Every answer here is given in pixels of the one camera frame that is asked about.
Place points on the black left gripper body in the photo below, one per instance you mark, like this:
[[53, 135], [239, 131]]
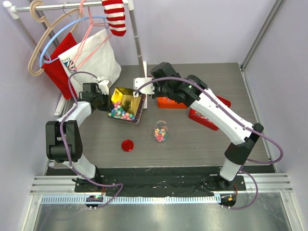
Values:
[[103, 102]]

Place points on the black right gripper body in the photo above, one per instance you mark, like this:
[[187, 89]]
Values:
[[160, 92]]

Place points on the orange candy box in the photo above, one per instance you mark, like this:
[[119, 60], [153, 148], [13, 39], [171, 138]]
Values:
[[166, 103]]

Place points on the gold tin of star candies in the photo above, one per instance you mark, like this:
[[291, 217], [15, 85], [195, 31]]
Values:
[[126, 106]]

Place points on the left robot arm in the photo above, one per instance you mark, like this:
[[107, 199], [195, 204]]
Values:
[[63, 139]]

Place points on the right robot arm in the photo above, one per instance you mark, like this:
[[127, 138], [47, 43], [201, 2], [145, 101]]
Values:
[[195, 94]]

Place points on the red lollipop box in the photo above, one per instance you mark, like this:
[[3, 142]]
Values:
[[203, 120]]

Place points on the white clothes rack stand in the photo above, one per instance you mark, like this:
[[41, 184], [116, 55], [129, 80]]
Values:
[[39, 16]]

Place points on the clear plastic jar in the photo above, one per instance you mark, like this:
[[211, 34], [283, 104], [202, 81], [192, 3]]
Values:
[[160, 131]]

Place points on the white cloth bag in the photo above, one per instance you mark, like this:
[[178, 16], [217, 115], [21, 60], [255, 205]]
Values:
[[102, 64]]

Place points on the red jar lid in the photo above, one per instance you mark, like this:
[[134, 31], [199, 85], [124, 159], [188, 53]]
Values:
[[127, 145]]

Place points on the red cloth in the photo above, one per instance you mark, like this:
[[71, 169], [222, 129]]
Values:
[[55, 70]]

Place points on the red white striped sock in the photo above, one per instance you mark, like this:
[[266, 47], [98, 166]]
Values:
[[115, 15]]

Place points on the wooden clothes hanger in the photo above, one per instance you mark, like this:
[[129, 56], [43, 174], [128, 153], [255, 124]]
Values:
[[50, 27]]

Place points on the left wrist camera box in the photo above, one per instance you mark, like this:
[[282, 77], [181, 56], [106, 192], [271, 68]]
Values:
[[104, 86]]

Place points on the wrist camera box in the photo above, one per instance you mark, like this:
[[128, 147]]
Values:
[[104, 86], [143, 83]]

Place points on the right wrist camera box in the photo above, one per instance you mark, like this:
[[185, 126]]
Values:
[[143, 83]]

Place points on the pink wire hanger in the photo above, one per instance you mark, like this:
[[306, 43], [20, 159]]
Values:
[[87, 46]]

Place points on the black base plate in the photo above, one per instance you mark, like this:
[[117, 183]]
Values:
[[162, 182]]

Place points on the aluminium rail frame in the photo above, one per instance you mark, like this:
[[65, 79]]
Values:
[[265, 205]]

